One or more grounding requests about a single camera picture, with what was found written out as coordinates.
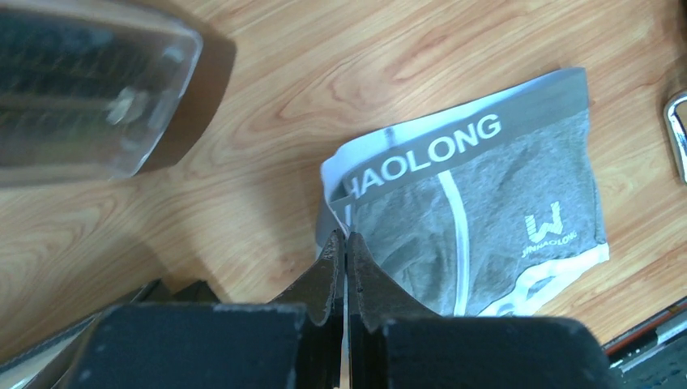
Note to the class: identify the grey underwear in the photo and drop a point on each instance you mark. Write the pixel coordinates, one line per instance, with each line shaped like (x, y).
(489, 208)

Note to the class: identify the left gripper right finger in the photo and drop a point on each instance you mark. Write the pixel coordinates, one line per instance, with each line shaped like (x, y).
(396, 342)

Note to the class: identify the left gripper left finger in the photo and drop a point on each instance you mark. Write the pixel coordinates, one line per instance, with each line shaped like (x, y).
(293, 341)

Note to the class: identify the black glass-lid organizer box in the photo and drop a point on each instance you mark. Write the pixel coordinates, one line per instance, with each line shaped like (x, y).
(52, 356)

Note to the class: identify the brown wooden metronome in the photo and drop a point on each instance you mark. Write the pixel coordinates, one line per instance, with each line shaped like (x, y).
(103, 90)

